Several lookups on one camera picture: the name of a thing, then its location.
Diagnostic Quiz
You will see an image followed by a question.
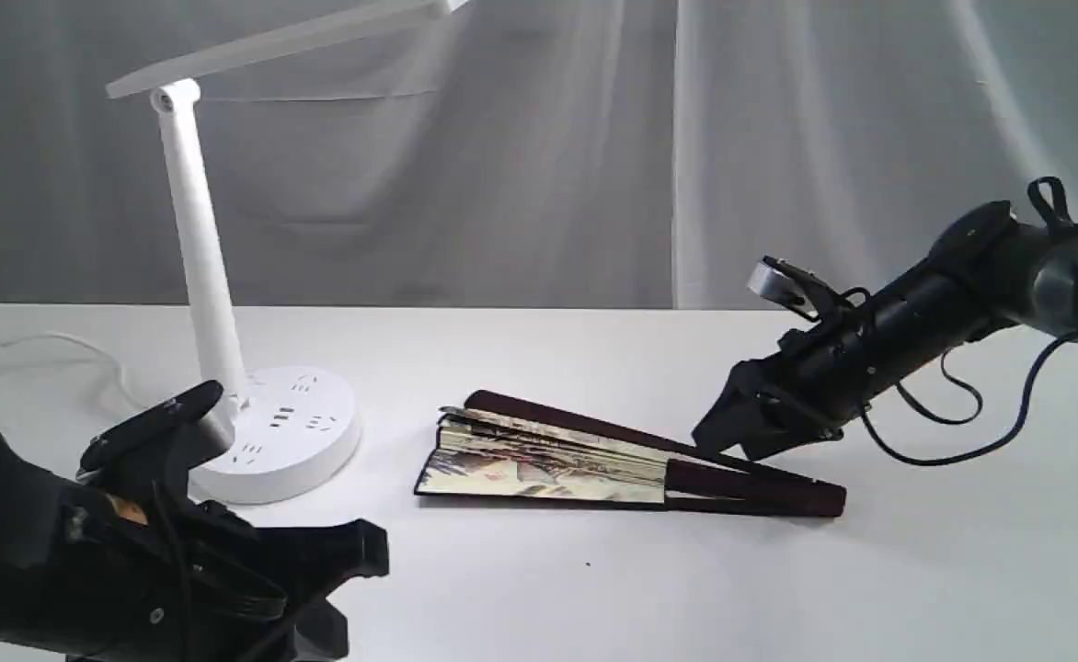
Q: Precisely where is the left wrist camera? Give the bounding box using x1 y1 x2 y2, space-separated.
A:
75 380 232 500

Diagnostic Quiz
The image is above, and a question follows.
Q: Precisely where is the grey backdrop curtain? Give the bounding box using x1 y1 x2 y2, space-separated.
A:
0 1 1078 309

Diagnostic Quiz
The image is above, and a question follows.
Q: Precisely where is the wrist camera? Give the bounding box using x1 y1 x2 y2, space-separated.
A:
75 380 232 500
748 256 855 325

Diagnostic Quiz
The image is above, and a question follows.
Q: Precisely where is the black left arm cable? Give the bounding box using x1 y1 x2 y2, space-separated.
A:
148 478 292 662

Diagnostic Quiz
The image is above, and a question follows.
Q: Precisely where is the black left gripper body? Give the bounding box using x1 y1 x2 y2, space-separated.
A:
61 496 319 661

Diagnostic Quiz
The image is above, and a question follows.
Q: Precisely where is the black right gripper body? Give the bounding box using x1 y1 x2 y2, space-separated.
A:
759 313 908 439

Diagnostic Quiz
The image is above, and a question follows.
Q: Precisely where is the painted paper folding fan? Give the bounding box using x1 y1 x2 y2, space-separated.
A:
413 390 847 519

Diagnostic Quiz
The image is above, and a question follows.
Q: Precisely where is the white desk lamp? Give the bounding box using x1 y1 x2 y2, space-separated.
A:
106 1 459 506

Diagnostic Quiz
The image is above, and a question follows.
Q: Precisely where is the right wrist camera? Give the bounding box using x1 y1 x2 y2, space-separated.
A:
748 256 855 325

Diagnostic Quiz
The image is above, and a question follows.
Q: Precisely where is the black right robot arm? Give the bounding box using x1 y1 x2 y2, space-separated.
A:
692 177 1078 468

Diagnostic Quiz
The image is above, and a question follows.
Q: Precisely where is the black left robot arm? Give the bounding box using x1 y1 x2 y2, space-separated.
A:
0 381 389 661

